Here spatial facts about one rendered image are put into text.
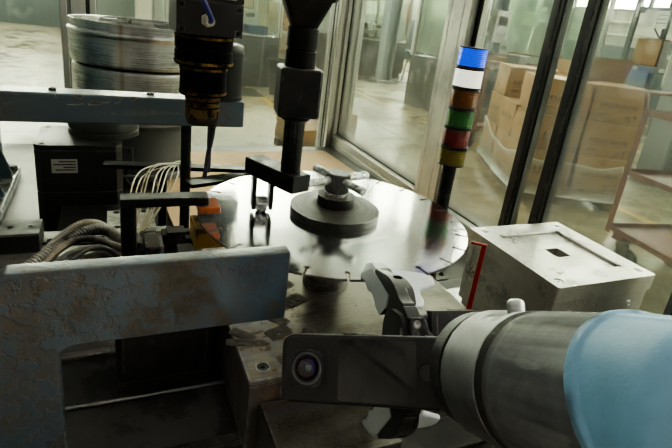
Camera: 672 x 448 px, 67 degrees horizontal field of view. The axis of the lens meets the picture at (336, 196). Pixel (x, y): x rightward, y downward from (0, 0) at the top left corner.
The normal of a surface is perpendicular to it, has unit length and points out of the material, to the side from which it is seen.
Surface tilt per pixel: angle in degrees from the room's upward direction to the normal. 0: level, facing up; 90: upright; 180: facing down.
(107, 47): 90
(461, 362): 74
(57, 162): 90
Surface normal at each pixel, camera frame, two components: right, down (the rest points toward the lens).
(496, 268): -0.91, 0.03
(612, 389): -0.89, -0.40
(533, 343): -0.71, -0.70
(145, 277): 0.39, 0.36
